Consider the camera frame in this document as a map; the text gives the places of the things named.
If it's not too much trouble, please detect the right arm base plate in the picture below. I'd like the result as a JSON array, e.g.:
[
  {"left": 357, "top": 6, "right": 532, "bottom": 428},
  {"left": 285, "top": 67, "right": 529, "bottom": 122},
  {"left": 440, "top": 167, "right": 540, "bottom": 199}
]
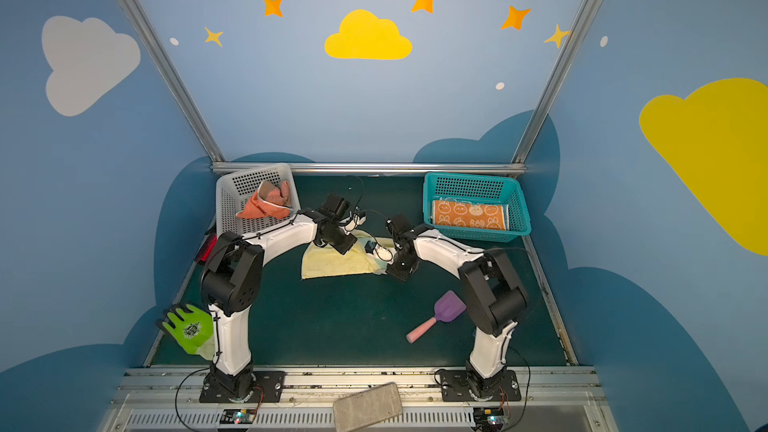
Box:
[{"left": 436, "top": 369, "right": 522, "bottom": 402}]

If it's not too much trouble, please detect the right green circuit board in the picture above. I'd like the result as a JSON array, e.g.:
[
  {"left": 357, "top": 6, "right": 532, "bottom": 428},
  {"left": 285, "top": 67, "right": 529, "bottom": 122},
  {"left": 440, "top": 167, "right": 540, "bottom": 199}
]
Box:
[{"left": 472, "top": 408, "right": 507, "bottom": 432}]

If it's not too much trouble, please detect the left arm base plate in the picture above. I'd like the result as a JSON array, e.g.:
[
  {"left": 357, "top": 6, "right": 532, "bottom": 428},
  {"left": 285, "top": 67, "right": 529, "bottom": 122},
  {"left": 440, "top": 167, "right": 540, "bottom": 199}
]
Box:
[{"left": 199, "top": 368, "right": 285, "bottom": 404}]

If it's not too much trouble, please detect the white plastic basket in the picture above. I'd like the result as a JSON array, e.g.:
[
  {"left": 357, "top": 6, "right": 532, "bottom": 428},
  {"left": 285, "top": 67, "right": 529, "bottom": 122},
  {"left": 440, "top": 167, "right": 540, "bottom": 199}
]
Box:
[{"left": 216, "top": 163, "right": 300, "bottom": 236}]

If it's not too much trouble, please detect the grey sponge block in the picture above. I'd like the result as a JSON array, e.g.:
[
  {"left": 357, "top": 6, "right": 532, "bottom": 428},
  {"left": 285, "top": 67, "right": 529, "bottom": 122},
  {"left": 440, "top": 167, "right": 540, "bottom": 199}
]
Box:
[{"left": 333, "top": 382, "right": 403, "bottom": 432}]

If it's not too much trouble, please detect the left green circuit board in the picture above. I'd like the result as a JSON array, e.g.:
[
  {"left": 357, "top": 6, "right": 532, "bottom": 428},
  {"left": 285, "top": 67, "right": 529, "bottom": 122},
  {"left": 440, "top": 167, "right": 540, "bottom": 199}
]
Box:
[{"left": 219, "top": 409, "right": 258, "bottom": 425}]

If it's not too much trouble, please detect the teal plastic basket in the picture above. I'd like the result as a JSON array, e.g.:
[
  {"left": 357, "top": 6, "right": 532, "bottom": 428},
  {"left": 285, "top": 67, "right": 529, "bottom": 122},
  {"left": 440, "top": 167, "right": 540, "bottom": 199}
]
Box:
[{"left": 423, "top": 172, "right": 532, "bottom": 243}]

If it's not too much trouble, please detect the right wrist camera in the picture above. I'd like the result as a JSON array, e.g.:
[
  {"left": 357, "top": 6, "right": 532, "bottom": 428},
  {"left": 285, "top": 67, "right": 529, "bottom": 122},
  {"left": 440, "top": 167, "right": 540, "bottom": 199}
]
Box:
[{"left": 364, "top": 213, "right": 412, "bottom": 263}]

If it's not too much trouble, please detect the green circuit board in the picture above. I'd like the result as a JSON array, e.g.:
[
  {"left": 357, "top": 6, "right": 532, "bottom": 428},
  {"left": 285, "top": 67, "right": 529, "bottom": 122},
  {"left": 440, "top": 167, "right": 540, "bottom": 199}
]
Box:
[
  {"left": 219, "top": 409, "right": 258, "bottom": 425},
  {"left": 472, "top": 408, "right": 507, "bottom": 432}
]

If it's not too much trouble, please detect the pink red towel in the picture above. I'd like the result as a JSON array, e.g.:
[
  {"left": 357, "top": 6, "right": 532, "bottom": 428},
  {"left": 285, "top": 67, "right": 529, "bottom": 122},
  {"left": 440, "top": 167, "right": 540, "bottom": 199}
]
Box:
[{"left": 236, "top": 181, "right": 291, "bottom": 220}]

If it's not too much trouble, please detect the purple pink toy scoop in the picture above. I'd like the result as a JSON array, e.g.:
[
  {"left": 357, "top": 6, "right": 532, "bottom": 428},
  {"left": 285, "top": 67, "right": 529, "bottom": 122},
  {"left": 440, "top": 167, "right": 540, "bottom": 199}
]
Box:
[{"left": 406, "top": 291, "right": 467, "bottom": 343}]

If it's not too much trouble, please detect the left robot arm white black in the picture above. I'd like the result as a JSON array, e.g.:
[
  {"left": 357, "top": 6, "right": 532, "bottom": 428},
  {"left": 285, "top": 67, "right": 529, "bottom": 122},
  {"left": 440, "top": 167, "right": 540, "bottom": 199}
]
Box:
[{"left": 200, "top": 209, "right": 357, "bottom": 390}]

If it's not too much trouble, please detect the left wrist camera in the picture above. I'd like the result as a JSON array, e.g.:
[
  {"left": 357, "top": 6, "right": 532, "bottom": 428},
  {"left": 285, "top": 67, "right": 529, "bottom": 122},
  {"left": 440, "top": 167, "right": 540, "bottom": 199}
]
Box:
[{"left": 319, "top": 194, "right": 367, "bottom": 232}]

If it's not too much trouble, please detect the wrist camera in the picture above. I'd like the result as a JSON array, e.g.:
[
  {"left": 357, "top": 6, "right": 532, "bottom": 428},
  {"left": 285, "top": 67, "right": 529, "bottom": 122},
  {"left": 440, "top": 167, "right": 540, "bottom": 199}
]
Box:
[
  {"left": 319, "top": 194, "right": 367, "bottom": 232},
  {"left": 364, "top": 213, "right": 412, "bottom": 263}
]

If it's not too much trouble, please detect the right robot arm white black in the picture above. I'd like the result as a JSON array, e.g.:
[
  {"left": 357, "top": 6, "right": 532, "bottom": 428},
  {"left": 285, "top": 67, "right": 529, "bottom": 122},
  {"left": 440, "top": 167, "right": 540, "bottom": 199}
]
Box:
[{"left": 386, "top": 225, "right": 530, "bottom": 396}]

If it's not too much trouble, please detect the yellow teal towel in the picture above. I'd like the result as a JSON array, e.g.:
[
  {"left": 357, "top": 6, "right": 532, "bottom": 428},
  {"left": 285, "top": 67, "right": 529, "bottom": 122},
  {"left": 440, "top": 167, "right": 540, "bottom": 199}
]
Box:
[{"left": 301, "top": 230, "right": 394, "bottom": 280}]

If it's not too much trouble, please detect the orange bunny pattern towel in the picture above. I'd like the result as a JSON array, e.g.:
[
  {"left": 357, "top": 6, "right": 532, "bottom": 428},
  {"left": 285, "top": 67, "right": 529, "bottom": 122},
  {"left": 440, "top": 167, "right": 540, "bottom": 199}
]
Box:
[{"left": 431, "top": 199, "right": 510, "bottom": 231}]

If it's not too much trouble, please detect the green work glove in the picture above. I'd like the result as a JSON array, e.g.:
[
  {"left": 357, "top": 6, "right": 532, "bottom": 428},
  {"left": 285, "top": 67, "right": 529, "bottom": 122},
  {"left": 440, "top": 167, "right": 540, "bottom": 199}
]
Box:
[{"left": 156, "top": 304, "right": 216, "bottom": 361}]

